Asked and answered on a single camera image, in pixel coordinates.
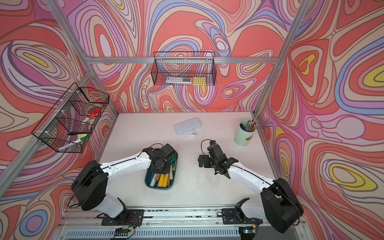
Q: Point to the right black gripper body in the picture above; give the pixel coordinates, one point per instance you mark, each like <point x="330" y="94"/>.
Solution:
<point x="208" y="162"/>

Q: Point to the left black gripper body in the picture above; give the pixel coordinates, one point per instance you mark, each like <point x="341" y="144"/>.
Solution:
<point x="164" y="169"/>

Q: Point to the lime rake wooden handle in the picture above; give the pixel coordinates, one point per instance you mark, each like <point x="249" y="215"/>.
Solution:
<point x="174" y="162"/>

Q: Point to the green rake wooden handle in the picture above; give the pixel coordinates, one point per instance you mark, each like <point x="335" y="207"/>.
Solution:
<point x="171" y="176"/>

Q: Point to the light blue rake pale handle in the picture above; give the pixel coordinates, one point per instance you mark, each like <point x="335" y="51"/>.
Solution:
<point x="153" y="181"/>

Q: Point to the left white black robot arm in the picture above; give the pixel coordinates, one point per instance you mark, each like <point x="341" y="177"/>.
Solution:
<point x="90" y="186"/>

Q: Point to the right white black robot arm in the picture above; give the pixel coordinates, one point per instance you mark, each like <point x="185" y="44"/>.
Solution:
<point x="280" y="206"/>

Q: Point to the teal storage box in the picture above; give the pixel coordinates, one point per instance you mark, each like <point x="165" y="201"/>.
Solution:
<point x="149" y="176"/>

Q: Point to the green pencil cup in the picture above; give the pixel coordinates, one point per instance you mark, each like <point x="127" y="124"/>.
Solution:
<point x="243" y="138"/>

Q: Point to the white pencil case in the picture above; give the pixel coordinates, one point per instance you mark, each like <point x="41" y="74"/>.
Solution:
<point x="187" y="126"/>

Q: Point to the coloured pencils bunch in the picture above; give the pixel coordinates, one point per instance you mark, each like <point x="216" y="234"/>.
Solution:
<point x="251" y="126"/>

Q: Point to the red marker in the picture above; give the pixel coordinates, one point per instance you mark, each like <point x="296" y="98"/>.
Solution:
<point x="94" y="114"/>

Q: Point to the yellow eraser in basket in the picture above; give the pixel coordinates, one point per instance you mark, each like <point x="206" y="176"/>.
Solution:
<point x="199" y="81"/>

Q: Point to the green white marker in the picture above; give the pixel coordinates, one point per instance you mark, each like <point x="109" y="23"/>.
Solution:
<point x="72" y="144"/>

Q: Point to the yellow handled tool in box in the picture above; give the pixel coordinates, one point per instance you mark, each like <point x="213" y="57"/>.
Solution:
<point x="163" y="180"/>

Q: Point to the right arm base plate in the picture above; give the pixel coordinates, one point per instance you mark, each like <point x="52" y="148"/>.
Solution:
<point x="236" y="216"/>

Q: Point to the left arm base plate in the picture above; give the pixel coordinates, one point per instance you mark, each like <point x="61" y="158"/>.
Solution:
<point x="125" y="218"/>

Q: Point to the black wire basket back wall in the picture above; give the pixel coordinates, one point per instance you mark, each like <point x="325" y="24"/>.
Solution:
<point x="179" y="67"/>

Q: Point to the black wire basket wall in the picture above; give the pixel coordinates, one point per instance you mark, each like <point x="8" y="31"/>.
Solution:
<point x="63" y="123"/>
<point x="179" y="67"/>

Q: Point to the black wire basket left wall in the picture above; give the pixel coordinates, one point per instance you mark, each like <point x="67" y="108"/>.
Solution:
<point x="63" y="123"/>

